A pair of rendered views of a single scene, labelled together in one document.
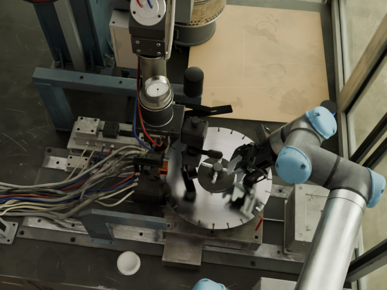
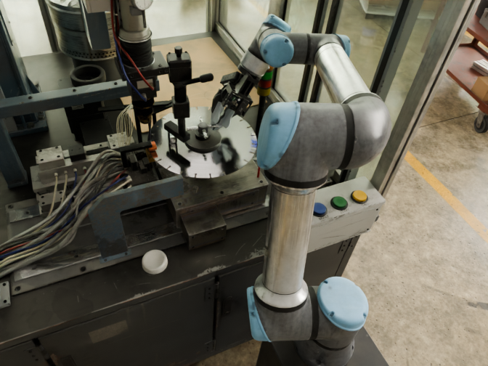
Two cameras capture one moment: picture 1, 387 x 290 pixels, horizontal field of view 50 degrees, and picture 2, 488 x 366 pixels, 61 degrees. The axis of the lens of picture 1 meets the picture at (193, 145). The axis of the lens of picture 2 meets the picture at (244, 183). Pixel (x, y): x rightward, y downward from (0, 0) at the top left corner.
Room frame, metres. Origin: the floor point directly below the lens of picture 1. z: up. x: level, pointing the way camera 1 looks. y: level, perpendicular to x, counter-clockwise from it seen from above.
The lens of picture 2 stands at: (-0.36, 0.31, 1.77)
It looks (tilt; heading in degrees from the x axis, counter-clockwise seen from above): 46 degrees down; 328
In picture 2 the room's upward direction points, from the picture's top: 6 degrees clockwise
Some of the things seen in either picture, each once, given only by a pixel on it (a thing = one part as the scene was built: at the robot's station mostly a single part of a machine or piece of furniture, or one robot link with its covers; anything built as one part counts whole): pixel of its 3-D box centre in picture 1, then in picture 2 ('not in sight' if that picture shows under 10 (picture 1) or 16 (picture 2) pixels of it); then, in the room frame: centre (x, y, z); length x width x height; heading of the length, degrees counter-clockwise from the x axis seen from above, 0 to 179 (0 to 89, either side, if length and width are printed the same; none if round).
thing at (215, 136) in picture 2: (216, 172); (202, 136); (0.53, -0.07, 0.96); 0.11 x 0.11 x 0.03
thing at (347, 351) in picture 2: not in sight; (327, 332); (-0.10, -0.14, 0.80); 0.15 x 0.15 x 0.10
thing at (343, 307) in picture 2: not in sight; (335, 311); (-0.09, -0.13, 0.91); 0.13 x 0.12 x 0.14; 66
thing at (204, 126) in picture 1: (193, 141); (179, 83); (0.51, 0.00, 1.17); 0.06 x 0.05 x 0.20; 78
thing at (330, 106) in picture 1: (326, 110); not in sight; (0.65, -0.35, 1.14); 0.05 x 0.04 x 0.03; 177
